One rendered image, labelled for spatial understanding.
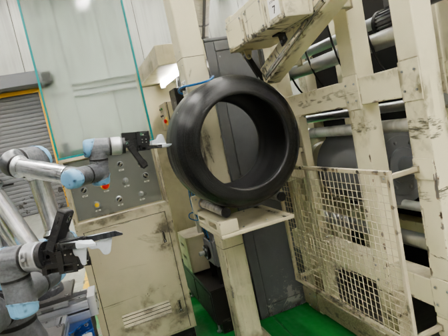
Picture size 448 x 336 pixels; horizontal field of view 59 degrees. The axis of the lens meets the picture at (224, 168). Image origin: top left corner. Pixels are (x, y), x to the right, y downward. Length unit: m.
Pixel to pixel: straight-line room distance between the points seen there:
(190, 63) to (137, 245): 1.10
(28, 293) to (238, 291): 1.32
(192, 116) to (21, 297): 0.91
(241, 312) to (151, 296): 0.56
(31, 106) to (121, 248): 9.04
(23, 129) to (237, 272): 9.47
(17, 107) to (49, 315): 9.61
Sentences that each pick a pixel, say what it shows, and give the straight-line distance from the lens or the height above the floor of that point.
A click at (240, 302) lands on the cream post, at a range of 2.31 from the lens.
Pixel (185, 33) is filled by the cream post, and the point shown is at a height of 1.77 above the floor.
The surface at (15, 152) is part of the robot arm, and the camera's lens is 1.90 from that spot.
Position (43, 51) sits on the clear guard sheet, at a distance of 2.45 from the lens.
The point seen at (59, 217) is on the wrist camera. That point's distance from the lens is 1.11.
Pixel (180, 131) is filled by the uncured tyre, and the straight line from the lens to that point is 1.67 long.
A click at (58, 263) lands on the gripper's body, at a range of 1.11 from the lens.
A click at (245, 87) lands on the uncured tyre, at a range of 1.75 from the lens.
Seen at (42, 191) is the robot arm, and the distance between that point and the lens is 1.96.
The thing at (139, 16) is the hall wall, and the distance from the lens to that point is 11.68.
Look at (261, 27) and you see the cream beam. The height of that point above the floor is 1.66.
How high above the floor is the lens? 1.29
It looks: 6 degrees down
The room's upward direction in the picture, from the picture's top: 12 degrees counter-clockwise
